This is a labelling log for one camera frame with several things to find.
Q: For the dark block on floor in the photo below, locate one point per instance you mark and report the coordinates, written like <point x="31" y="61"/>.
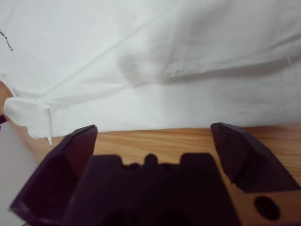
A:
<point x="2" y="118"/>

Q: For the white t-shirt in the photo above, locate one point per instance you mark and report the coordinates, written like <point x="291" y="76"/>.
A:
<point x="164" y="58"/>

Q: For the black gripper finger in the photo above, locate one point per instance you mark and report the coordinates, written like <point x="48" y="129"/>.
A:
<point x="247" y="162"/>
<point x="54" y="179"/>

